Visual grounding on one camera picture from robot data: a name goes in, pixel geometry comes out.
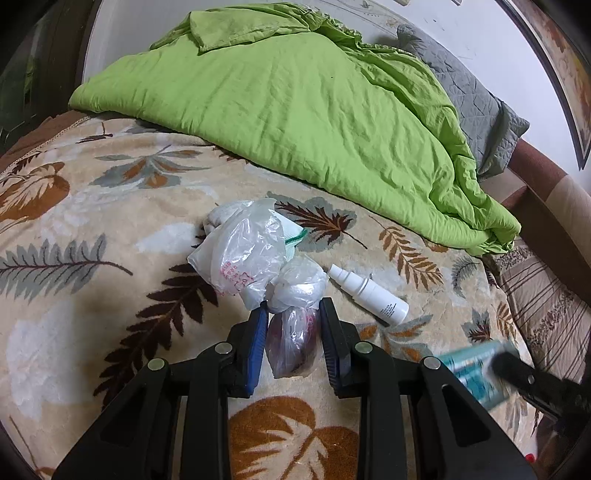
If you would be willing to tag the striped brown pillow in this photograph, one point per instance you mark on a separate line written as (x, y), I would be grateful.
(549, 309)

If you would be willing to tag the white red-printed plastic bag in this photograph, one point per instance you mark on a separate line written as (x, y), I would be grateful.
(244, 258)

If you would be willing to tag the grey quilted pillow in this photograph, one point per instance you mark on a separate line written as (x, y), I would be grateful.
(471, 101)

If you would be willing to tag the green duvet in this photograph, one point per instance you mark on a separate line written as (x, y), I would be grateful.
(300, 115)

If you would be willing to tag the white green-edged face mask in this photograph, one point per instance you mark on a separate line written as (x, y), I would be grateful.
(293, 237)

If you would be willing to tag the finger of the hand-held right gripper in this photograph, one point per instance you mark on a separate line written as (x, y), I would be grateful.
(526, 376)

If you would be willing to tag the white spray bottle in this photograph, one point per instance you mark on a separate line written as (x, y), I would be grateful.
(374, 295)

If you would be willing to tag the leaf-printed beige blanket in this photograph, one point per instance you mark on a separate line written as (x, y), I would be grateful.
(115, 258)

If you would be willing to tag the framed wall picture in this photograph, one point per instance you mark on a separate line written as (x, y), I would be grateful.
(568, 69)

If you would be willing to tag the clear plastic bag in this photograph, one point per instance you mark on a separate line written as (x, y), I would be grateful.
(293, 332)

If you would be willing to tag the brown bed headboard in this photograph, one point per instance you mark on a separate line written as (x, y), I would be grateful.
(545, 180)

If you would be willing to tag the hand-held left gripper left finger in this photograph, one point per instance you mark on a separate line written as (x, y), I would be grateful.
(256, 355)

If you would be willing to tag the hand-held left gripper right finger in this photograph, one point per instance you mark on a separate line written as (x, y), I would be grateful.
(331, 350)

